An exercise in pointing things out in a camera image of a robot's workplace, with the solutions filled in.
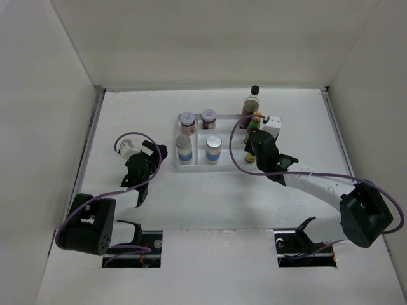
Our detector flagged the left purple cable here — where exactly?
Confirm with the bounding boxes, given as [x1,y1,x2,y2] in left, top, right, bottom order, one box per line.
[54,132,163,267]

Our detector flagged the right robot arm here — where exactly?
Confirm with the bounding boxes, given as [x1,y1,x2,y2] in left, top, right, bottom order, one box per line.
[248,131,393,252]

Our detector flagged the dark spice jar white lid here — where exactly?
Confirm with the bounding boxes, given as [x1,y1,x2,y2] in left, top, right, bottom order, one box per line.
[201,108,217,130]

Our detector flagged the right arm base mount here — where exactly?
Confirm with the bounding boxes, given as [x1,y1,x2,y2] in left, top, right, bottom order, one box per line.
[273,217,336,268]

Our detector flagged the white divided organizer tray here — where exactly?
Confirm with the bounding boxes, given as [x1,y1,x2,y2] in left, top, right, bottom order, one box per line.
[174,114,262,172]

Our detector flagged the red sauce bottle yellow cap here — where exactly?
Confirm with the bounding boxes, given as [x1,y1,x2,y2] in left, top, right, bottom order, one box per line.
[244,111,262,144]

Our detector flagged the orange spice jar white lid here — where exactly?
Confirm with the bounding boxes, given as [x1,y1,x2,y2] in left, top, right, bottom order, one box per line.
[179,112,195,136]

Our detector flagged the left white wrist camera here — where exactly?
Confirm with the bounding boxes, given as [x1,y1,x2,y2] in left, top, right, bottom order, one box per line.
[117,139,140,161]

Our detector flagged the purple cable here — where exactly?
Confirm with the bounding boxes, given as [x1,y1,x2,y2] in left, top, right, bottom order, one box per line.
[54,132,163,267]
[229,114,405,259]

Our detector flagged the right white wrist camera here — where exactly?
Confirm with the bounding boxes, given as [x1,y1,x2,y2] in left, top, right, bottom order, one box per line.
[261,115,282,139]

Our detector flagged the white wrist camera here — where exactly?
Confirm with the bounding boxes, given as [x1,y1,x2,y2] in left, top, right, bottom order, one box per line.
[261,115,282,139]
[117,139,140,161]

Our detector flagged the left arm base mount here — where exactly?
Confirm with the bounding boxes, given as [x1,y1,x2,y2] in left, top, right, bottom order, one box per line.
[102,221,163,269]

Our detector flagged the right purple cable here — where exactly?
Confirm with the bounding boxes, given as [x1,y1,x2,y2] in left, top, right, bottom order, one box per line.
[229,114,405,259]

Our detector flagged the small yellow label bottle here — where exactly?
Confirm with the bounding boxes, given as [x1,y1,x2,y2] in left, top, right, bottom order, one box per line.
[245,152,256,163]

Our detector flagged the blue label jar silver lid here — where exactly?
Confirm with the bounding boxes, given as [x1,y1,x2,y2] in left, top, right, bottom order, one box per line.
[176,134,193,165]

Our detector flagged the dark soy sauce bottle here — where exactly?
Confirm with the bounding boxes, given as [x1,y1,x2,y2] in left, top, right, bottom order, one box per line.
[239,85,260,129]

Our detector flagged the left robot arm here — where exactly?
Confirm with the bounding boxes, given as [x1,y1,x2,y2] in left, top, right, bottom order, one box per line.
[55,139,168,256]

